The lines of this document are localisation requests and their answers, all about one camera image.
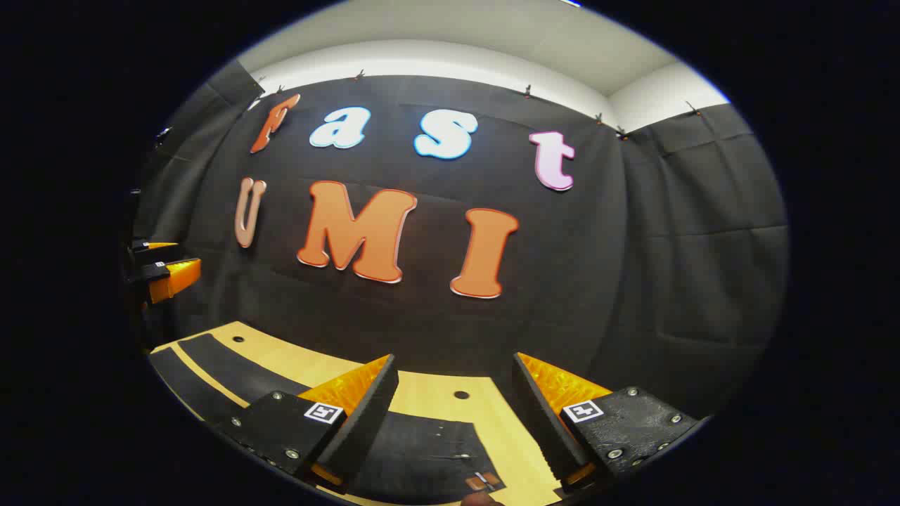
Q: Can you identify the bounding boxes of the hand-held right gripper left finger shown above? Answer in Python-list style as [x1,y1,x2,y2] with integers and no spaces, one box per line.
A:
[213,353,400,495]

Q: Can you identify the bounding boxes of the black jeans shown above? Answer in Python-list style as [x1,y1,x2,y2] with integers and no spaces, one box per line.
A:
[149,333,507,505]

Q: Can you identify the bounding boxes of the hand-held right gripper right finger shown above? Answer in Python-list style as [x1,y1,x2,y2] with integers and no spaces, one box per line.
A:
[511,351,707,495]

